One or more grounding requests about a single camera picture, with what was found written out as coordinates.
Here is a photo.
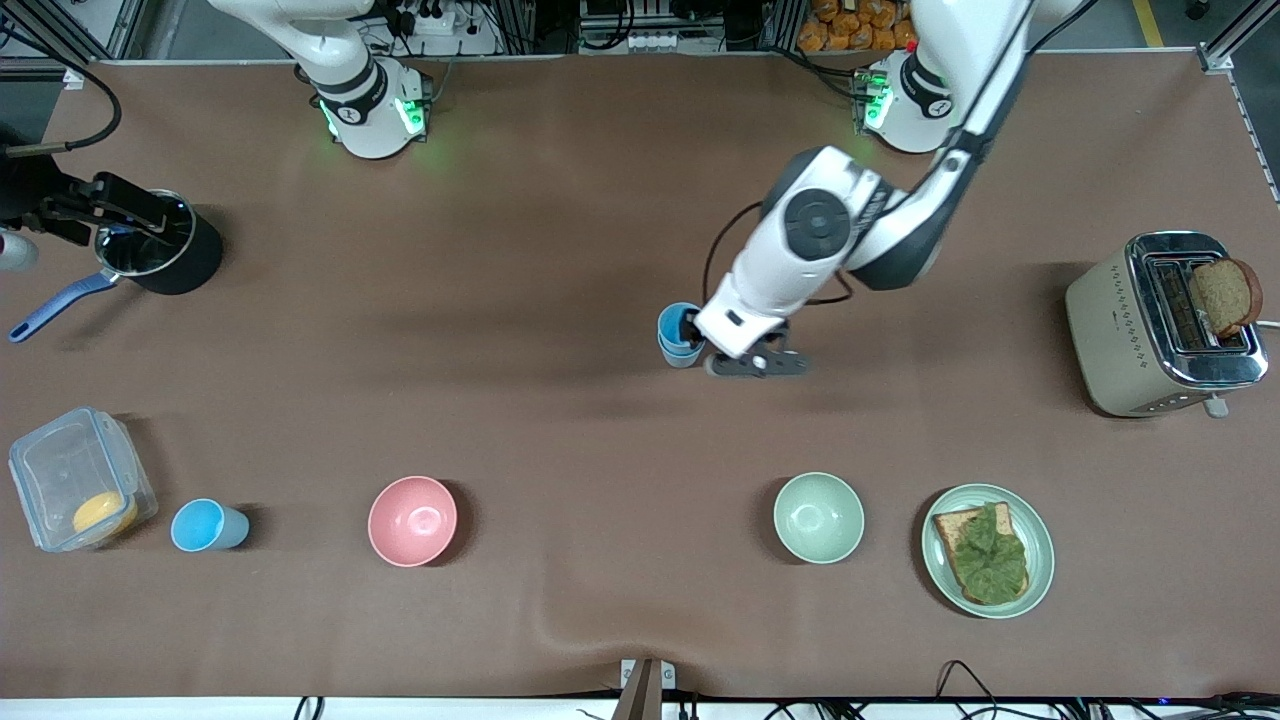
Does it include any black saucepan blue handle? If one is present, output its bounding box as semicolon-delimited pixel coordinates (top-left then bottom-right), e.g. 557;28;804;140
8;190;225;344

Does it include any pale green bowl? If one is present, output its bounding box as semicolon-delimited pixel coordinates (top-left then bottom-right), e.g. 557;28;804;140
772;471;866;565

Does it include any beige chrome toaster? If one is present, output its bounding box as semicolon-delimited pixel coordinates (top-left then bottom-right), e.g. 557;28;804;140
1064;230;1271;419

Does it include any clear plastic food container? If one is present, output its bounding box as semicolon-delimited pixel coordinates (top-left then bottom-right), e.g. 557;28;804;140
8;406;160;553

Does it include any yellow round food piece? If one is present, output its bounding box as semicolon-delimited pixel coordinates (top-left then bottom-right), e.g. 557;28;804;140
72;490;140;542

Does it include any black looped floor cable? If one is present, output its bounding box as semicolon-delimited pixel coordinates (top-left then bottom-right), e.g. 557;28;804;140
935;659;1013;720

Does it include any dark brown bread slice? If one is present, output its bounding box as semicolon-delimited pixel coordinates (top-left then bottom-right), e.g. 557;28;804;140
1188;258;1265;339

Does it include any white power strip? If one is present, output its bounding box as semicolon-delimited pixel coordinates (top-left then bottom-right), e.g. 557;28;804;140
398;0;463;37

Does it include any bag of orange snacks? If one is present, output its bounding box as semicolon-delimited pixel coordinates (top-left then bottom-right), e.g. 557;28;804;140
797;0;921;54

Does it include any pale green plate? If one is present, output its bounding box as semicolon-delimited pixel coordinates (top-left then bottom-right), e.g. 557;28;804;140
921;484;1056;620

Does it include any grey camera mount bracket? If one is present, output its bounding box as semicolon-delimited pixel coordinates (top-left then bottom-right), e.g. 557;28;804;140
612;658;677;720

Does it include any pink bowl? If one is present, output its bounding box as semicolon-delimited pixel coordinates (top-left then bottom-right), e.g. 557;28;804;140
367;475;459;568

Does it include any brown toast slice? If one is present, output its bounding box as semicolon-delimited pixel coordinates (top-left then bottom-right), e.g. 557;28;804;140
932;501;1031;607

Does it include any green lettuce leaf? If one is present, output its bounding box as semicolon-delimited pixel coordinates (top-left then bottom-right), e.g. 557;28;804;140
950;503;1030;605

